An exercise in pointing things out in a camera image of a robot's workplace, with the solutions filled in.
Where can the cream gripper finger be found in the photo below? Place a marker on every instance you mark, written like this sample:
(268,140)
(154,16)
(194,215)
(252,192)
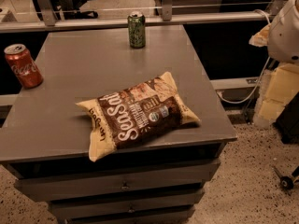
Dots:
(277,89)
(260,39)

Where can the brown Sensible chip bag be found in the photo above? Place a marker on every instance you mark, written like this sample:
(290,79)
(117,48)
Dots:
(135,114)

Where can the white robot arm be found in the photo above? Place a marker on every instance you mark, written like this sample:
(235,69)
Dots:
(283,37)

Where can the green soda can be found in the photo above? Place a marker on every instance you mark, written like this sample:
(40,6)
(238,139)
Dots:
(136,29)

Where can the red Coca-Cola can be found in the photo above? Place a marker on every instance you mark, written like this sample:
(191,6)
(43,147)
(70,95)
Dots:
(23,66)

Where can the black caster wheel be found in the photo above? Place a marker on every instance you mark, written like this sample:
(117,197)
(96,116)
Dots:
(287,181)

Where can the grey drawer cabinet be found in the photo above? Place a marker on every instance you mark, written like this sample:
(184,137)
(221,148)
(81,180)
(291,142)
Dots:
(46,137)

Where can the metal railing frame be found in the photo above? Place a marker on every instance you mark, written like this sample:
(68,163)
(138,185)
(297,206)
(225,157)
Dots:
(18,16)

